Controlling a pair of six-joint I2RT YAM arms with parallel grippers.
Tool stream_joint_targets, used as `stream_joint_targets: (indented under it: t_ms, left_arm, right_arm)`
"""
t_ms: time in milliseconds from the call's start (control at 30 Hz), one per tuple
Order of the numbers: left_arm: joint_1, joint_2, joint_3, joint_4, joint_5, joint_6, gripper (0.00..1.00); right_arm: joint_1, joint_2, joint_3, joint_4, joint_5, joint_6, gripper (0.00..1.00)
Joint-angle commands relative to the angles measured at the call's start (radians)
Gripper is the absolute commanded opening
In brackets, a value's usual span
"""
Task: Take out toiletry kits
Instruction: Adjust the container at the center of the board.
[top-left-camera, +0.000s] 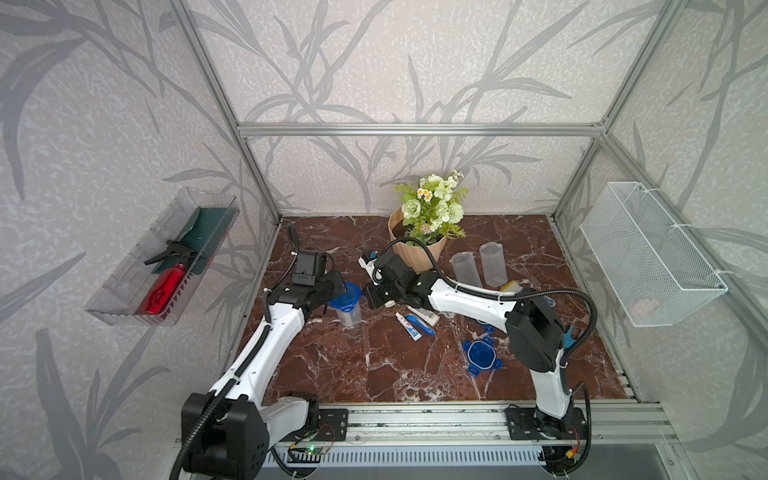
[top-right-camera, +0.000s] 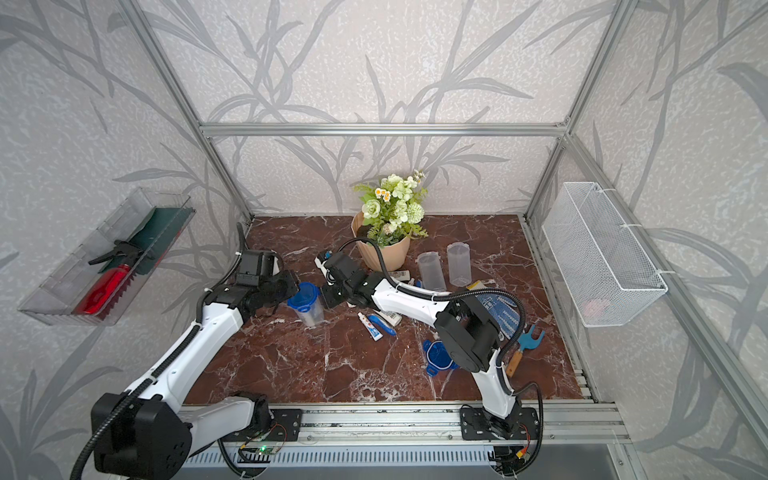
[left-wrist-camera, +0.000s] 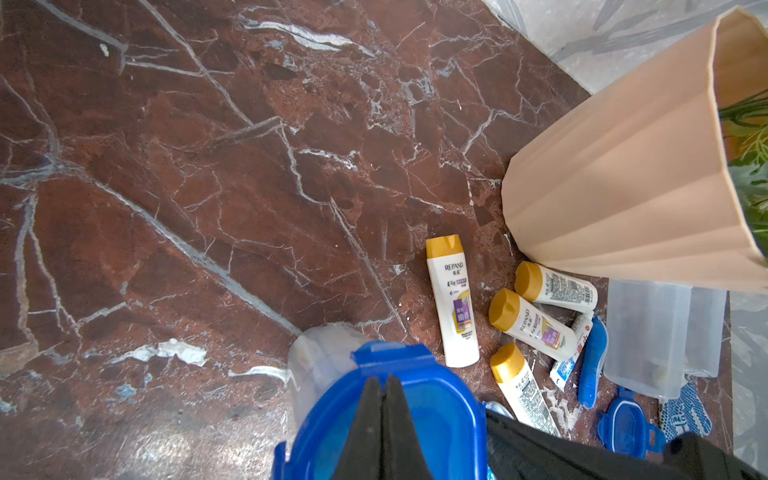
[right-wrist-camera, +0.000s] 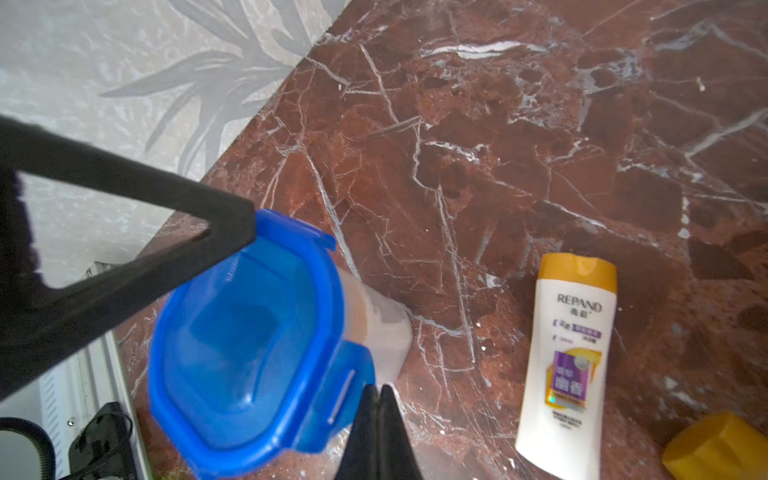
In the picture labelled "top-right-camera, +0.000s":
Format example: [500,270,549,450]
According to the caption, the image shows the green white artificial flowers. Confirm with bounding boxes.
[354,170,428,247]

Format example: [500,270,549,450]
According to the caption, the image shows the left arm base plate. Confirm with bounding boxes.
[241,409,303,443]

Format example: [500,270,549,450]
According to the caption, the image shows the white yellow-capped lotion bottle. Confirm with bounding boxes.
[390,270,412,283]

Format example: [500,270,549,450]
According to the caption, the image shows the white wire mesh basket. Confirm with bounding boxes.
[543,182,668,328]

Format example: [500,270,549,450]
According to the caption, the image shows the beige flower pot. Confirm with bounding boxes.
[351,212,411,272]

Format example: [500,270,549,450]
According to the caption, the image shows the wooden handled brush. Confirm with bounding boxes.
[505,326,546,378]

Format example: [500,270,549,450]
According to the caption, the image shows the small white toothpaste tube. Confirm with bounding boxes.
[358,313,383,341]

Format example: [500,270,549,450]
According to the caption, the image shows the clear plastic wall tray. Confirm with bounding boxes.
[19,188,195,326]

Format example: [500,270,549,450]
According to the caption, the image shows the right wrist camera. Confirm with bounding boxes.
[315,250,334,283]

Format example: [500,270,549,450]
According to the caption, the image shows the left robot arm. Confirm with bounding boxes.
[70,248,298,479]

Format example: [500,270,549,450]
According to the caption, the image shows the blue toothbrush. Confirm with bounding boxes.
[368,314,397,336]

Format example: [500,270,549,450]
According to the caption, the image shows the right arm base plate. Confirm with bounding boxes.
[459,404,543,441]

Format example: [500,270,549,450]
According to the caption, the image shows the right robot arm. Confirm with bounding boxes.
[315,251,526,421]

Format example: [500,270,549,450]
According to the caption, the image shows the blue cup lid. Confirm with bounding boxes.
[422,340,459,377]

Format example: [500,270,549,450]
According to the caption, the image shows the pink item in basket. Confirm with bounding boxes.
[581,299,611,323]

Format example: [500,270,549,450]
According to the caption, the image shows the blue-lidded clear kit cup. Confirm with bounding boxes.
[287,282,324,327]
[416,251,447,292]
[446,242,472,287]

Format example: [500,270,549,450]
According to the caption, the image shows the aluminium front rail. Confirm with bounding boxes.
[122,400,631,448]

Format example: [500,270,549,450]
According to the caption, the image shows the white blue dotted work glove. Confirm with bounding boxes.
[477,293,520,339]

